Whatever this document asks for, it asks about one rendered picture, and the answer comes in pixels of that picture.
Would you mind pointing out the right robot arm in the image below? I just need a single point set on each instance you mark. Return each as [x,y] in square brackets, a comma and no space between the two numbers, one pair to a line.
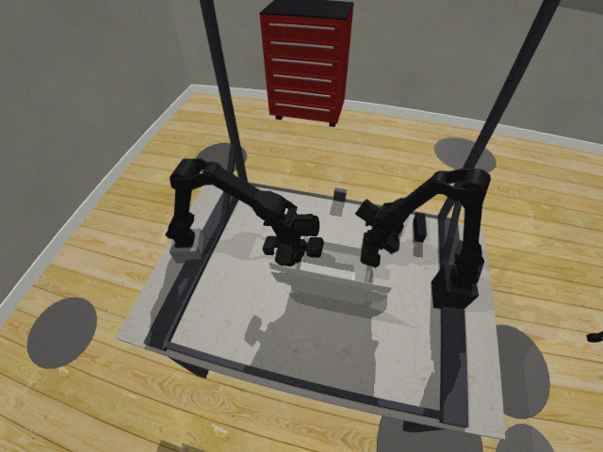
[268,205]

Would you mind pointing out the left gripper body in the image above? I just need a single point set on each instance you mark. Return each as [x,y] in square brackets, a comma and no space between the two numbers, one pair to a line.
[369,256]

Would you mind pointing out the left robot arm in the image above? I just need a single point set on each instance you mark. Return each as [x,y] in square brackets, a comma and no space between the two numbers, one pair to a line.
[471,194]

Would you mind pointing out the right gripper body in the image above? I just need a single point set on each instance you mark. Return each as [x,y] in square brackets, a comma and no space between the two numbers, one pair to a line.
[313,248]

